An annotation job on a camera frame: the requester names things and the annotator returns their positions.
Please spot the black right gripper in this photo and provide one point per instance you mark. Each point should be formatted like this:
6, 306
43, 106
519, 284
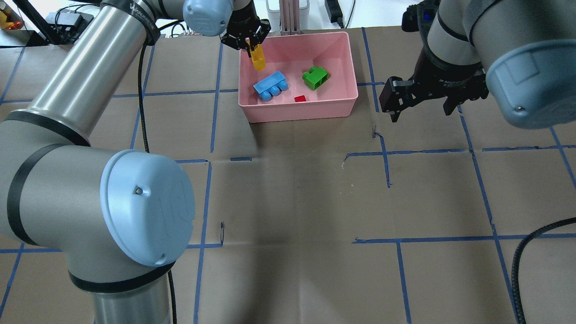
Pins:
443, 75

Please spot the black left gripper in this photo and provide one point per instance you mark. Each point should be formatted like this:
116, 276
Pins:
243, 21

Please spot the yellow toy block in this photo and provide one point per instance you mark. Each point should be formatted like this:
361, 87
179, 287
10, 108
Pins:
258, 60

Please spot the blue toy block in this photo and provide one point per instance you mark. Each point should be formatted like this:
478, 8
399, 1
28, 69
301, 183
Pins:
271, 86

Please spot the green toy block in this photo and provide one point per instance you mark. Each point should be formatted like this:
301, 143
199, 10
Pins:
315, 77

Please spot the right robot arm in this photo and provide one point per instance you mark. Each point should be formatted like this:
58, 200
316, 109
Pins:
522, 52

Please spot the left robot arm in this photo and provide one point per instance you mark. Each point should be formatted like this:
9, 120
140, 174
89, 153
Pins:
121, 217

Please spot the pink plastic box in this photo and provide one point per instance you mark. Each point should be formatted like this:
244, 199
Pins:
293, 55

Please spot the black power adapter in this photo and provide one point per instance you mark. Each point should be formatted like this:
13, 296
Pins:
69, 21

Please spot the aluminium frame post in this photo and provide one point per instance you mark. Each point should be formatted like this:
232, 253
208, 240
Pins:
289, 17

